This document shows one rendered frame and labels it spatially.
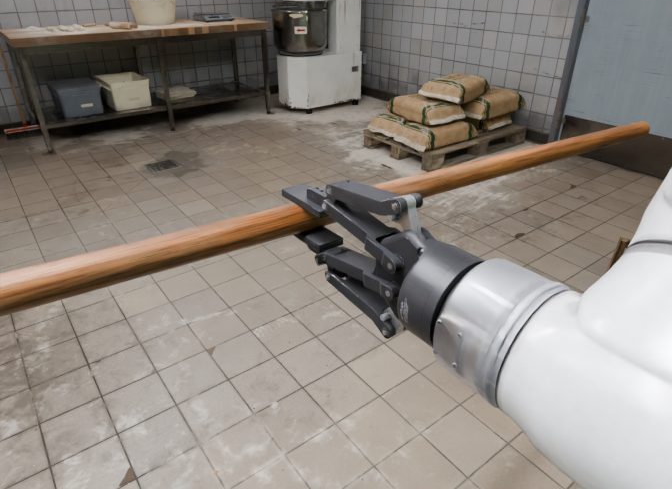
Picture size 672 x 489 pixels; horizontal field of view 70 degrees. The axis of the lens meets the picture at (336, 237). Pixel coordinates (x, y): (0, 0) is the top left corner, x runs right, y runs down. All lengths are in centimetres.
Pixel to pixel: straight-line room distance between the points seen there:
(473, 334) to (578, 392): 7
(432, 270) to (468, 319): 5
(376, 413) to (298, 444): 29
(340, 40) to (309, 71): 49
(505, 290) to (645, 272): 7
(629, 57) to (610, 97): 30
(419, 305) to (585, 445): 13
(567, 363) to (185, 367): 180
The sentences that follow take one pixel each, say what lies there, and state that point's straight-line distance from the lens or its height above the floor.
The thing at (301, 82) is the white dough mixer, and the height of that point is 33.
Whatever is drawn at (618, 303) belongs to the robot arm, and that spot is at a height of 119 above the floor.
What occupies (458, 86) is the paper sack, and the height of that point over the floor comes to 57.
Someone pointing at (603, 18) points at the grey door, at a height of 103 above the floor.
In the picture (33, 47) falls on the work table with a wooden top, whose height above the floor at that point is 82.
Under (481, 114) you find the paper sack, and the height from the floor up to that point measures 33.
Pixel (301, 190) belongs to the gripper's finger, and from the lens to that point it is 50.
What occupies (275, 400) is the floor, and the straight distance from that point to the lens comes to 182.
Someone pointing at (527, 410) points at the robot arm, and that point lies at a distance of 30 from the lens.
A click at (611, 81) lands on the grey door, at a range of 432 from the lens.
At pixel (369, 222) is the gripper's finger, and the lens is 42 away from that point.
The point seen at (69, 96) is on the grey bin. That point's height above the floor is 41.
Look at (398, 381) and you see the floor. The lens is 188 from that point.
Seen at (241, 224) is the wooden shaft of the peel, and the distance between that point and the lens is 45.
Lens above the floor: 134
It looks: 29 degrees down
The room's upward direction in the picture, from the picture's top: straight up
